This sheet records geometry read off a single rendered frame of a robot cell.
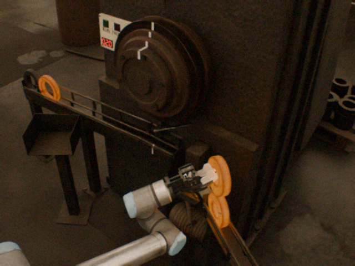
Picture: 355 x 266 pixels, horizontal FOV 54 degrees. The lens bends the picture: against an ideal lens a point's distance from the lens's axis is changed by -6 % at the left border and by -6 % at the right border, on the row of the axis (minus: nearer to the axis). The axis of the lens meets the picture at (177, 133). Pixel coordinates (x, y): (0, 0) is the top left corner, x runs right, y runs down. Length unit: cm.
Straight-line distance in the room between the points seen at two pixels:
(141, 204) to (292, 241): 133
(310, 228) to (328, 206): 26
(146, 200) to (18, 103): 251
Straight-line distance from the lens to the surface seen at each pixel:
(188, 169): 134
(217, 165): 135
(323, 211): 268
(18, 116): 347
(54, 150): 204
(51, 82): 235
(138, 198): 133
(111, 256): 123
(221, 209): 149
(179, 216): 176
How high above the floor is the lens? 189
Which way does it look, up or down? 38 degrees down
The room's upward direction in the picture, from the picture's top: 3 degrees clockwise
